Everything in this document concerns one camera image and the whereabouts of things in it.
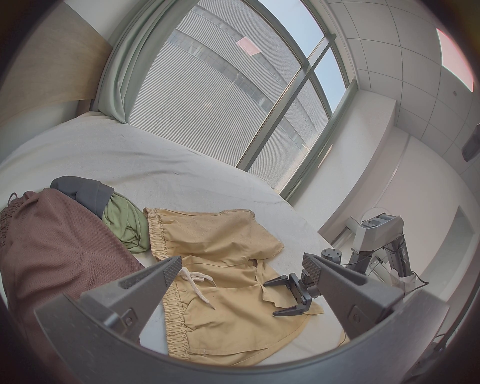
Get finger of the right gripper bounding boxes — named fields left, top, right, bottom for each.
left=273, top=300, right=313, bottom=318
left=263, top=274, right=298, bottom=289

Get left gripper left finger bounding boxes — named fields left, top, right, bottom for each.
left=80, top=256, right=183, bottom=345

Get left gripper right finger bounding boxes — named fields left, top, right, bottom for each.
left=302, top=253, right=404, bottom=340

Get tan shorts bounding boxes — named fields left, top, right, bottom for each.
left=143, top=208, right=325, bottom=367

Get bed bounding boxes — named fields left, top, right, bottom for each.
left=0, top=2, right=351, bottom=370

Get green garment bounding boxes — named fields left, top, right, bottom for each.
left=102, top=192, right=151, bottom=255

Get brown shorts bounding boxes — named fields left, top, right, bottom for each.
left=0, top=188, right=145, bottom=361

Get black garment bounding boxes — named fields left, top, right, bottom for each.
left=50, top=176, right=114, bottom=219

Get window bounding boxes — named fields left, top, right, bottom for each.
left=127, top=0, right=359, bottom=201

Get grey-green curtain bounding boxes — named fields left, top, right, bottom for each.
left=95, top=0, right=199, bottom=124

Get ceiling light panel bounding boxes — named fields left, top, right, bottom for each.
left=436, top=28, right=475, bottom=92

